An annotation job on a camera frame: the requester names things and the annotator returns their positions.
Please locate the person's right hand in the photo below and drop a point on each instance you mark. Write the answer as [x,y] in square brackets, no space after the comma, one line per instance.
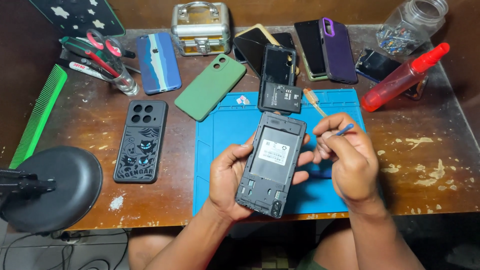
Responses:
[354,165]

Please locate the person's left hand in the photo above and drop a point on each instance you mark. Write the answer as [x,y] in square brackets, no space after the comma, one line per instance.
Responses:
[225,180]

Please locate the thin blue pry tool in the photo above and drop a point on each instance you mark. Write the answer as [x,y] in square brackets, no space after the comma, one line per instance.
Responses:
[345,129]

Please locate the grey phone without back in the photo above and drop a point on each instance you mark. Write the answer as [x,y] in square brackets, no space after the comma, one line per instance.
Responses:
[273,168]

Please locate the blue silicone repair mat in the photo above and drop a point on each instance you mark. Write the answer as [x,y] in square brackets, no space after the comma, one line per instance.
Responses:
[225,150]

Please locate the orange bristle toothbrush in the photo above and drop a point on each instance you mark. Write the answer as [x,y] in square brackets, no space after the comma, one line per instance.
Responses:
[311,98]

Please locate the small sim cards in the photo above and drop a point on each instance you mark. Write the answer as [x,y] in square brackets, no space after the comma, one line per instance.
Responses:
[243,100]

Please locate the person's right leg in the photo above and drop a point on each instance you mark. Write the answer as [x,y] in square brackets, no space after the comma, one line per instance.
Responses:
[333,247]

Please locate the person's leg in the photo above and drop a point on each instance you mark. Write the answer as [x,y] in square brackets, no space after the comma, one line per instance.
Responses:
[150,247]
[333,247]

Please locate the black ghost print phone case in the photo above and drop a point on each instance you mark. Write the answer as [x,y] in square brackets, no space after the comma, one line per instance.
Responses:
[140,150]

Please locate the green phone case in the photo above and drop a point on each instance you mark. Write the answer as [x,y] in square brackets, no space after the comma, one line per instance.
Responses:
[210,88]

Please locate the red spray bottle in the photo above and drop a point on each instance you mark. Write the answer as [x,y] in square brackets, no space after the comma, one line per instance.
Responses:
[397,80]

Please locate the black phone battery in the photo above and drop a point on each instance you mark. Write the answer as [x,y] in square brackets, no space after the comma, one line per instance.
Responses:
[282,98]

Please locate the person's left leg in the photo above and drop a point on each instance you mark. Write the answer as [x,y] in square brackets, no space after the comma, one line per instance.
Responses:
[150,247]

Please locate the black phone with blue edge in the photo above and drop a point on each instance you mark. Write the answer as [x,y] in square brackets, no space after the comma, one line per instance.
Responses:
[375,65]

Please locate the purple phone case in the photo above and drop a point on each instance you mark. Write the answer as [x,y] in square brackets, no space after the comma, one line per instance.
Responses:
[339,52]

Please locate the black phone in green case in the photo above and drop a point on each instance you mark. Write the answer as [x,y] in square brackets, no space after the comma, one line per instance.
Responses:
[309,48]

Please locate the black phone back cover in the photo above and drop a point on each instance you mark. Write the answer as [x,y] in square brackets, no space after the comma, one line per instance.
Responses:
[277,65]

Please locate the black phone in gold case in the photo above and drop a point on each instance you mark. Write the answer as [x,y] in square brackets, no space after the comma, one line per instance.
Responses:
[249,48]

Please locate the blue striped phone case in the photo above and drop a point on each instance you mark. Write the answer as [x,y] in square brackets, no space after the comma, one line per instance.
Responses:
[158,63]

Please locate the clear glass tool cup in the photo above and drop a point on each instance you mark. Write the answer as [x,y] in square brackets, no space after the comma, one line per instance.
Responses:
[127,84]

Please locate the plain black phone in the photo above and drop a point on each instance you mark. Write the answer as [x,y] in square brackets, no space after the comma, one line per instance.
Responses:
[285,39]

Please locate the clear plastic jar of screws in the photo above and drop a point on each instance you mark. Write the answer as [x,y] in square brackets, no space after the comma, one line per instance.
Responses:
[408,26]

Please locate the silver metal latch case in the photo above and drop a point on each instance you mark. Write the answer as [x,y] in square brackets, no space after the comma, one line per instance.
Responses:
[200,32]

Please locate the black round lamp base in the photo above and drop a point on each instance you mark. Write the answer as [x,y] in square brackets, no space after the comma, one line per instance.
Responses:
[71,187]

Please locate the white black marker pen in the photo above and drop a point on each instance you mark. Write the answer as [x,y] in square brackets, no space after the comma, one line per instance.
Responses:
[84,68]

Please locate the green plastic comb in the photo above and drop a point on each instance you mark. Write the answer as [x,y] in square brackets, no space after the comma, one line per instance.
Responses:
[37,116]

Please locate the green black screwdriver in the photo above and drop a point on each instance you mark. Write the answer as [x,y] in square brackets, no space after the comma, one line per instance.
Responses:
[77,45]

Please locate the black star pattern board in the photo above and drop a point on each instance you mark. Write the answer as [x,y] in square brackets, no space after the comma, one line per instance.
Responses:
[75,15]

